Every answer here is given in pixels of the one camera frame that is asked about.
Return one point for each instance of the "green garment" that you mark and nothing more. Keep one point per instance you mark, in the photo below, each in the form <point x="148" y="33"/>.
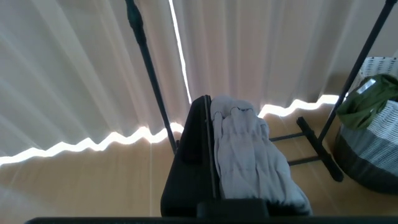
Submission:
<point x="363" y="105"/>

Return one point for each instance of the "pale grey shorts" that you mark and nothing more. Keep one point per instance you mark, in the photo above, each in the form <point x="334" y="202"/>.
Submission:
<point x="245" y="155"/>

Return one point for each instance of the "white laundry basket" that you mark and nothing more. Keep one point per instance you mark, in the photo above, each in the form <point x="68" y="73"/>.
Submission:
<point x="373" y="149"/>

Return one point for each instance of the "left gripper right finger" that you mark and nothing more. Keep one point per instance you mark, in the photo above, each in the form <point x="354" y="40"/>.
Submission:
<point x="286" y="211"/>

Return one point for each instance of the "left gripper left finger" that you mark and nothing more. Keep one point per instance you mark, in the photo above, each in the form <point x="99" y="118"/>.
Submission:
<point x="189" y="174"/>

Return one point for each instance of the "black clothes rack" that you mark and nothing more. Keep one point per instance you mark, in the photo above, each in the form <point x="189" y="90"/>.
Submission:
<point x="323" y="155"/>

